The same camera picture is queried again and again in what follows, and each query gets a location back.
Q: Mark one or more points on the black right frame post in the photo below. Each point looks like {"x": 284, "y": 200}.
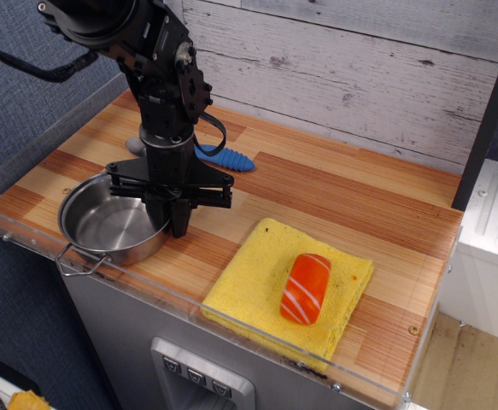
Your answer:
{"x": 479, "y": 151}

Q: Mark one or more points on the grey cabinet button panel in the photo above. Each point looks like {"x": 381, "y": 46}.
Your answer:
{"x": 189, "y": 381}

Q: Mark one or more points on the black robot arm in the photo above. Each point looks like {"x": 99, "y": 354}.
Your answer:
{"x": 152, "y": 48}

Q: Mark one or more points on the stainless steel pot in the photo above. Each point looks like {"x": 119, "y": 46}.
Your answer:
{"x": 99, "y": 225}

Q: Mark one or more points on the white ribbed side unit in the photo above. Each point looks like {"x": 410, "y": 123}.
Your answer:
{"x": 469, "y": 290}

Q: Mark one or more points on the clear acrylic table guard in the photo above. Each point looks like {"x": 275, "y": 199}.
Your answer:
{"x": 394, "y": 212}

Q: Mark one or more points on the orange salmon sushi toy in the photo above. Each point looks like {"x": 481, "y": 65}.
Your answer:
{"x": 305, "y": 288}

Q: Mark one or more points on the yellow cloth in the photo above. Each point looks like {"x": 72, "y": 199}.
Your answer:
{"x": 246, "y": 297}

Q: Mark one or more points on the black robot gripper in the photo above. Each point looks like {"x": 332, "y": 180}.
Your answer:
{"x": 170, "y": 169}

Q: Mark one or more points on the blue handled metal spoon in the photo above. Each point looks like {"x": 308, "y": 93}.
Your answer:
{"x": 228, "y": 158}

